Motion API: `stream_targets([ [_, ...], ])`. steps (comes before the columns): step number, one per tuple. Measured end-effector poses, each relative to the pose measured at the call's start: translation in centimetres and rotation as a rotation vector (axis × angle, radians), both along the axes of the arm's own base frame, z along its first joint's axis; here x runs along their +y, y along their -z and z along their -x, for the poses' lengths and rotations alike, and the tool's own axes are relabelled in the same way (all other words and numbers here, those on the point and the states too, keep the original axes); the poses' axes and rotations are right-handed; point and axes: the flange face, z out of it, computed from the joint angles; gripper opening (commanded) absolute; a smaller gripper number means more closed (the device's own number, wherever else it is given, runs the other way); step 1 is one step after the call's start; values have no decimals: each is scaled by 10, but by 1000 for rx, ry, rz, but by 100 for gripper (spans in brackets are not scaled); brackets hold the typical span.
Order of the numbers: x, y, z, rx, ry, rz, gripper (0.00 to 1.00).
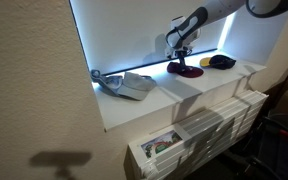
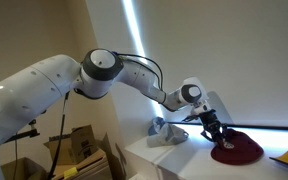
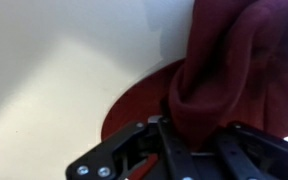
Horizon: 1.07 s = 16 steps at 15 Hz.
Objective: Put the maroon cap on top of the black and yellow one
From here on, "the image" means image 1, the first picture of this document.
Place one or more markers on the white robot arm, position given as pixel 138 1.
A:
pixel 224 8

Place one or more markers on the grey and white cap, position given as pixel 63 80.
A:
pixel 130 86

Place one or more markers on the colourful sticker label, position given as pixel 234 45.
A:
pixel 160 144

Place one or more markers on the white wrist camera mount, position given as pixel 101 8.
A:
pixel 194 38

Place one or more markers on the white ribbed radiator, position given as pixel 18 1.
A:
pixel 210 130

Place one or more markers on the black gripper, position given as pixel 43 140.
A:
pixel 182 52

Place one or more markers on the black and yellow cap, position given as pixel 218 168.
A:
pixel 220 61

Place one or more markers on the maroon cap with logo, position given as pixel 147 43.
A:
pixel 190 71

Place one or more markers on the black window frame strip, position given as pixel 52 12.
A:
pixel 144 65

